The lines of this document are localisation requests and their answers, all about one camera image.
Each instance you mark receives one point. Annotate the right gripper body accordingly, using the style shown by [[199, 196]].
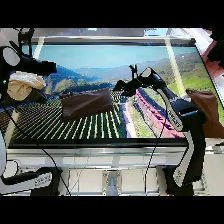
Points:
[[132, 86]]

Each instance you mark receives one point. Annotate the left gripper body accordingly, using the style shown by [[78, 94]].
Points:
[[46, 67]]

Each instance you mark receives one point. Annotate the brown T-shirt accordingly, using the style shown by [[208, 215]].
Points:
[[86, 105]]

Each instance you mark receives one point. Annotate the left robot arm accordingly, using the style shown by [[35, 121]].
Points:
[[20, 61]]

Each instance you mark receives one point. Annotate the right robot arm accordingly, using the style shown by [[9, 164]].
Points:
[[188, 133]]

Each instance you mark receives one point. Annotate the beige garment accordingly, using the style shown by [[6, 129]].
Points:
[[23, 85]]

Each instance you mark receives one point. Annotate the reddish brown garment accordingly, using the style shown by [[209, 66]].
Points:
[[208, 110]]

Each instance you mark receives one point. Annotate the silver frame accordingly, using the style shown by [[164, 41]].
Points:
[[113, 160]]

